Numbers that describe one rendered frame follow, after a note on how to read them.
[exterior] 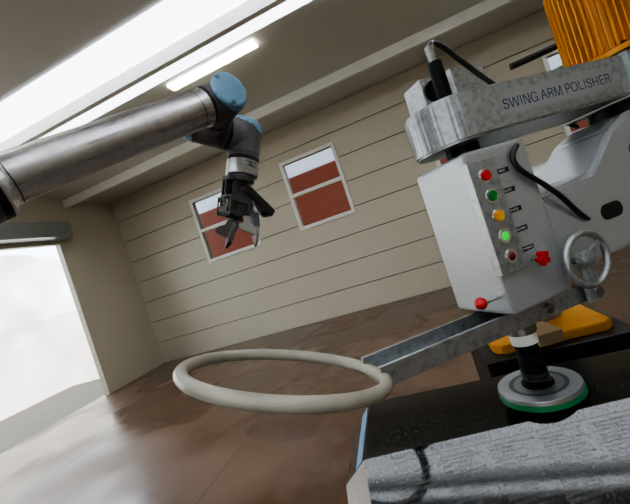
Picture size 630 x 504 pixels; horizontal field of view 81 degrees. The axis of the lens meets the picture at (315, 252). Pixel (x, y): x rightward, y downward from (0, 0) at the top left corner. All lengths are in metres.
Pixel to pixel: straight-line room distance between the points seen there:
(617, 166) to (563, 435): 0.75
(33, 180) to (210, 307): 8.05
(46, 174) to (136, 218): 8.84
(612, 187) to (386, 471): 1.01
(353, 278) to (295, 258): 1.26
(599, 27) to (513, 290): 0.91
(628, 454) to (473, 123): 0.87
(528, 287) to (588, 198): 0.33
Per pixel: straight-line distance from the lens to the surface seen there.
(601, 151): 1.36
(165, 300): 9.37
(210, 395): 0.71
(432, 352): 0.97
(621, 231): 1.34
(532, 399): 1.19
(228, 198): 1.05
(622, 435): 1.26
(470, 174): 0.98
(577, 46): 1.59
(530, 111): 1.18
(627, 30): 1.59
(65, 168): 0.79
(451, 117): 1.04
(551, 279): 1.12
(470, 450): 1.19
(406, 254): 7.24
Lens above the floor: 1.45
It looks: level
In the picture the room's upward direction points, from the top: 18 degrees counter-clockwise
